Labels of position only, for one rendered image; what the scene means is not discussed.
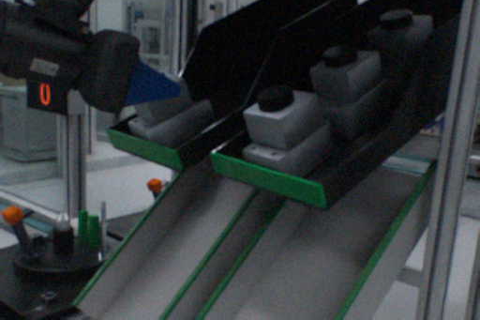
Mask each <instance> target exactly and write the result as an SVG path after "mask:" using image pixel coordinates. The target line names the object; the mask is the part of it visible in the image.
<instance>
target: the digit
mask: <svg viewBox="0 0 480 320"><path fill-rule="evenodd" d="M37 106H38V107H40V108H44V109H49V110H53V87H52V86H48V85H45V84H37Z"/></svg>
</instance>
